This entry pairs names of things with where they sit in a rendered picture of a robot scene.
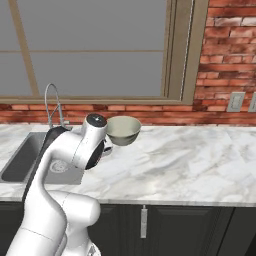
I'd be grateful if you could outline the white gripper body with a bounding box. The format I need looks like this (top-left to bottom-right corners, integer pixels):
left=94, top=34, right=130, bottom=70
left=102, top=135, right=114, bottom=158

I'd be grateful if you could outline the black cabinet door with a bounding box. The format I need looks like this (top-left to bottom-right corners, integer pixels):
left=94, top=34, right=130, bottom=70
left=0, top=201, right=25, bottom=256
left=216, top=206, right=256, bottom=256
left=87, top=203, right=148, bottom=256
left=146, top=205, right=235, bottom=256

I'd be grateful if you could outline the grey steel sink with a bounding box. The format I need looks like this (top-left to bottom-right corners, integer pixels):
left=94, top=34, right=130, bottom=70
left=0, top=131, right=85, bottom=186

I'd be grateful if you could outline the pale green bowl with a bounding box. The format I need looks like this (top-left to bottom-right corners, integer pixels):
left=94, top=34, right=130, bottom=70
left=105, top=115, right=142, bottom=147

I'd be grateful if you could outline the silver curved tap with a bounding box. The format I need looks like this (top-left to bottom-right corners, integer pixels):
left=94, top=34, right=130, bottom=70
left=43, top=82, right=73, bottom=132

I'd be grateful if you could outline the silver cabinet door handle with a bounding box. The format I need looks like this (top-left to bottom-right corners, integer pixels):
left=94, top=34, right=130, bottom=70
left=139, top=204, right=148, bottom=240

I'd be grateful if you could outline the window with tan frame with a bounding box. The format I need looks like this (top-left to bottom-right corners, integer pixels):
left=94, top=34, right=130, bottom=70
left=0, top=0, right=210, bottom=106

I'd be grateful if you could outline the grey wall socket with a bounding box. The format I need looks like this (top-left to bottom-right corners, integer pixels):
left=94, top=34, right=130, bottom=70
left=247, top=92, right=256, bottom=114
left=226, top=91, right=247, bottom=114

